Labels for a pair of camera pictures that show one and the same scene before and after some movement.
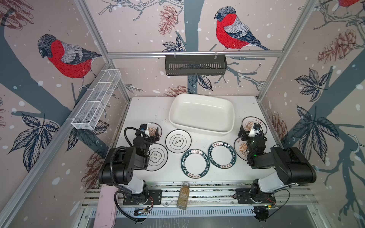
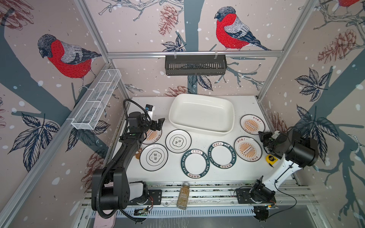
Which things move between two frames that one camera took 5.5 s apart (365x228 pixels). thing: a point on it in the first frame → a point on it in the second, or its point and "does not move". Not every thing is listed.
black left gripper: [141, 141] → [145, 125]
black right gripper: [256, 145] → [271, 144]
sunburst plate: [248, 122] does not move
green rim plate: [221, 155] does not move
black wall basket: [195, 65] does not move
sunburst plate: [240, 148] does not move
